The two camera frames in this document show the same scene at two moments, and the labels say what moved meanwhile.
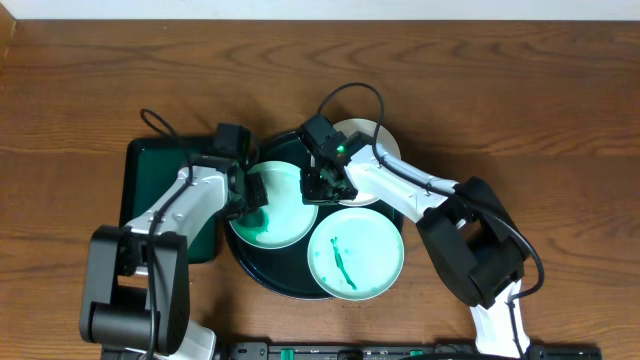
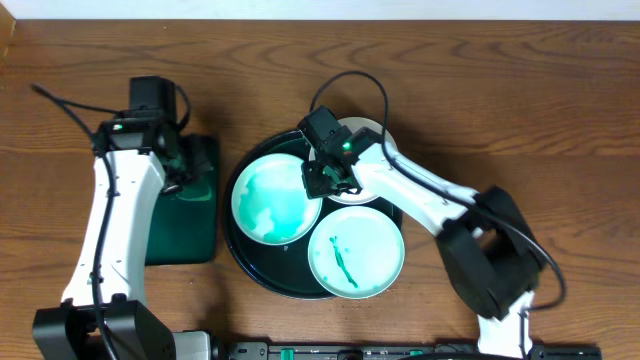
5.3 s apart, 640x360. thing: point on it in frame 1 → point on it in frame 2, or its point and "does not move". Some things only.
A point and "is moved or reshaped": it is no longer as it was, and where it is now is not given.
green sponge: [250, 225] is moved or reshaped
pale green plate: [355, 254] does not move
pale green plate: [287, 218] does not move
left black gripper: [255, 191] → [195, 161]
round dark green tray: [287, 270] does not move
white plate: [386, 143] does not move
